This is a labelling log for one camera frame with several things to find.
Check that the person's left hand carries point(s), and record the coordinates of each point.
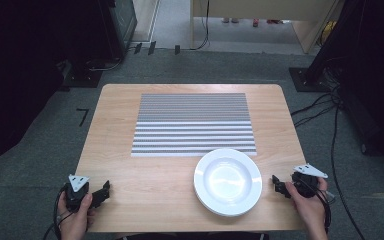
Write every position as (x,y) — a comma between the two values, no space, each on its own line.
(76,220)

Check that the light wooden desk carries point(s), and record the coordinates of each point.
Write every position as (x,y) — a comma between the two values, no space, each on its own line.
(263,10)

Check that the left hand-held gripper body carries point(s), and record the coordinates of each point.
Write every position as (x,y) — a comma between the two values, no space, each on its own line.
(75,194)

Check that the grey striped placemat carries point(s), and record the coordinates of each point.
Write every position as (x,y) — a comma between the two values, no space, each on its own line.
(193,124)

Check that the black stand with base plate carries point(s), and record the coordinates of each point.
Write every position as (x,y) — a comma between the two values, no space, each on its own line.
(308,75)

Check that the black stand base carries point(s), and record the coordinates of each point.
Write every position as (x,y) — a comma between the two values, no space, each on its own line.
(81,75)

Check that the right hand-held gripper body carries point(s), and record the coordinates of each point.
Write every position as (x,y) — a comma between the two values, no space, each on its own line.
(306,182)

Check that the white round plate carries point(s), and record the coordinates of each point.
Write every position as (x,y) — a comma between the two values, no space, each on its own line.
(227,181)

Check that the person's right hand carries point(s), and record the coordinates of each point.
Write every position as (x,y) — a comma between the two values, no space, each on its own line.
(308,208)

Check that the dark glass-front cabinet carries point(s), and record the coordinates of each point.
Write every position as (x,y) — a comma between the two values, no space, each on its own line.
(121,23)

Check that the black floor tape mark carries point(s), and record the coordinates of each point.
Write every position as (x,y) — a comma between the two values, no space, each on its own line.
(83,115)

